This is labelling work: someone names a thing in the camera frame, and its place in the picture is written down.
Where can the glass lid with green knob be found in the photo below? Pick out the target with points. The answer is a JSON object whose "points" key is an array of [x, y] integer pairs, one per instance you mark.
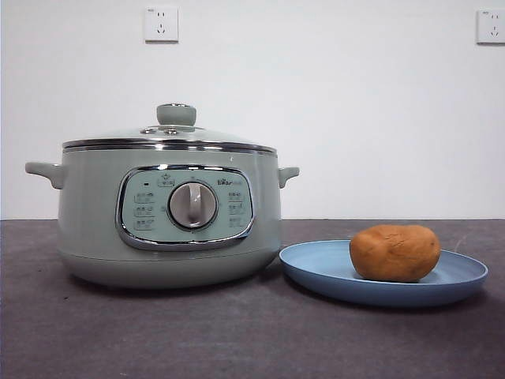
{"points": [[116, 136]]}

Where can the brown potato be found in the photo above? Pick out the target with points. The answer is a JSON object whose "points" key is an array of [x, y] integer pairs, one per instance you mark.
{"points": [[393, 253]]}

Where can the blue round plate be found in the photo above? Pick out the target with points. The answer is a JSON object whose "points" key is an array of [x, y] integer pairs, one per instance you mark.
{"points": [[322, 268]]}

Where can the pale green electric steamer pot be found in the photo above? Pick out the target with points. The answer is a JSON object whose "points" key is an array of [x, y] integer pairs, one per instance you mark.
{"points": [[94, 221]]}

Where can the white wall socket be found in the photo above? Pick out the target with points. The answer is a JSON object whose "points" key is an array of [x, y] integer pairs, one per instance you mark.
{"points": [[491, 27], [161, 24]]}

